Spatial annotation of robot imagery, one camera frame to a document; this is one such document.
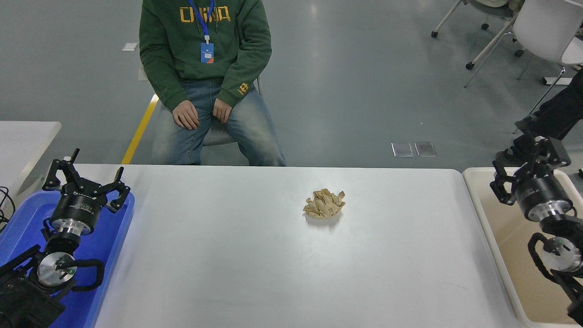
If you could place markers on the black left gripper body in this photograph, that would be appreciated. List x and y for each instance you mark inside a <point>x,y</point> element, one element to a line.
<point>79,205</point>

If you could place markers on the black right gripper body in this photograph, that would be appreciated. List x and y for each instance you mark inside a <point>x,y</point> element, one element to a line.
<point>542,193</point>

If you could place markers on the tan paper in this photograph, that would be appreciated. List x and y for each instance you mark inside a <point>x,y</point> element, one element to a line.
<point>324,204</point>

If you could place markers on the person's right hand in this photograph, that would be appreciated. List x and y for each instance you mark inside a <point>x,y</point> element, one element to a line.
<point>186,115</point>

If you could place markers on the person's left hand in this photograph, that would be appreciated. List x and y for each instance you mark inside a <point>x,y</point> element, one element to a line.
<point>222,110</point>

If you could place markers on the blue plastic tray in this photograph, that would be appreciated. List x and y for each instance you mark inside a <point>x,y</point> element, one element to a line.
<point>108,237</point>

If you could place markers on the large pale plastic bin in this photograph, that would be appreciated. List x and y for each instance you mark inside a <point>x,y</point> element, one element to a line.
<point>505,237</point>

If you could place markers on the person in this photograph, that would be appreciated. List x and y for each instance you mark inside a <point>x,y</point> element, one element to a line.
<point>565,109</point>
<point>241,45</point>

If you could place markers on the white side table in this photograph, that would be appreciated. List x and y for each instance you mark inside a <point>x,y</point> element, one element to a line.
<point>23,146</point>

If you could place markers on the yellow floor tape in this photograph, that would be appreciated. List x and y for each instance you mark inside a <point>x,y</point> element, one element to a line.
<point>140,130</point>

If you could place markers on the clear floor plate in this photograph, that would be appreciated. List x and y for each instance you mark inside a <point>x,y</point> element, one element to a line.
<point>425,149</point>
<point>402,150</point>

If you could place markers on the white shell chair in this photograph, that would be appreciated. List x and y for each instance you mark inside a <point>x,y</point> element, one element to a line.
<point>546,27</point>

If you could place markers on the rolling office chair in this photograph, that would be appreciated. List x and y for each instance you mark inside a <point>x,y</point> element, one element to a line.
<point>496,10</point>

